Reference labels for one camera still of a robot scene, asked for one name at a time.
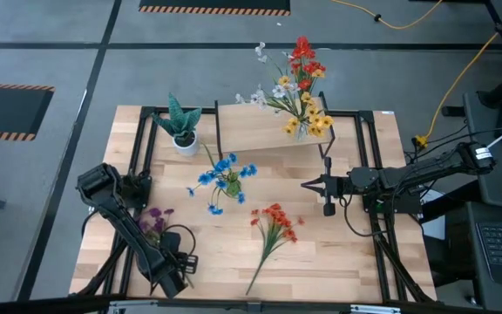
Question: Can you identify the orange-red artificial flower bunch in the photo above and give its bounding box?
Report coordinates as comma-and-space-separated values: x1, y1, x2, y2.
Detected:
245, 202, 307, 297

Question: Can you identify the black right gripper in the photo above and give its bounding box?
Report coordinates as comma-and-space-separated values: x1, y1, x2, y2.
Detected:
302, 156, 352, 218

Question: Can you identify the silver metal bracket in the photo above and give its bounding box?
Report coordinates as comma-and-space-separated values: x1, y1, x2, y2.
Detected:
109, 299, 160, 314
349, 304, 403, 314

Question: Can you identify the white artificial flower bunch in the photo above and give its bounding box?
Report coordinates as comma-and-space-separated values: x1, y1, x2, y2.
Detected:
234, 41, 300, 114

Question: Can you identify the black crossbar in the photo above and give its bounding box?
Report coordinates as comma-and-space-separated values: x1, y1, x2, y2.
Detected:
0, 295, 502, 314

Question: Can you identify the red artificial flower bunch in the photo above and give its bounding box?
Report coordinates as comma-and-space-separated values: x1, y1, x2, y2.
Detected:
288, 36, 327, 92

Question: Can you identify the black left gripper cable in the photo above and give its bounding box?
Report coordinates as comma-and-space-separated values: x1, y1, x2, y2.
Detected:
163, 223, 198, 263

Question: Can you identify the black mat with hazard stripes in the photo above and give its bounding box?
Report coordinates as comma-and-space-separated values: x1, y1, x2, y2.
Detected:
0, 83, 55, 141
139, 0, 291, 17

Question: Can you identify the wooden shelf with black legs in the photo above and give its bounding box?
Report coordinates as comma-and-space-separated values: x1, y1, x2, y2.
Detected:
214, 90, 337, 170

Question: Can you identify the green plant in white pot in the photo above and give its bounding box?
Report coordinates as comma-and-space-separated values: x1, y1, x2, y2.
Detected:
151, 92, 203, 158

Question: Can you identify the yellow artificial flower bunch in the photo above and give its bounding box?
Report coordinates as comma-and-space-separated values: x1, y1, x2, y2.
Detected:
276, 69, 336, 139

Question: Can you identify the white paper sheet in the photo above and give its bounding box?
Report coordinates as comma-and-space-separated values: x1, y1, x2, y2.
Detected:
420, 188, 447, 241

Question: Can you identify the purple artificial flower bunch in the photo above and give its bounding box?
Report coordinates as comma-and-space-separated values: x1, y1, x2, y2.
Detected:
137, 207, 195, 290

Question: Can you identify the blue artificial flower bunch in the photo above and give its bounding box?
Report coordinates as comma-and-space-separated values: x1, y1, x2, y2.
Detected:
185, 141, 260, 217

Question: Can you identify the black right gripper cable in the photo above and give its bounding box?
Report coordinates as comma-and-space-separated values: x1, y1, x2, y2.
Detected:
340, 195, 385, 239

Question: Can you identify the black aluminium table frame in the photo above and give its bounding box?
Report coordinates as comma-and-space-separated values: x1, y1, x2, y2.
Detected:
70, 106, 438, 304

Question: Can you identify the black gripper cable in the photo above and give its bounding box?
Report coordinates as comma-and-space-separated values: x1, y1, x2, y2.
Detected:
340, 195, 385, 239
163, 223, 198, 263

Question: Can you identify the yellow extension cable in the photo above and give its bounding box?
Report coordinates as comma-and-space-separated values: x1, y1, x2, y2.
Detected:
412, 2, 502, 148
331, 0, 444, 31

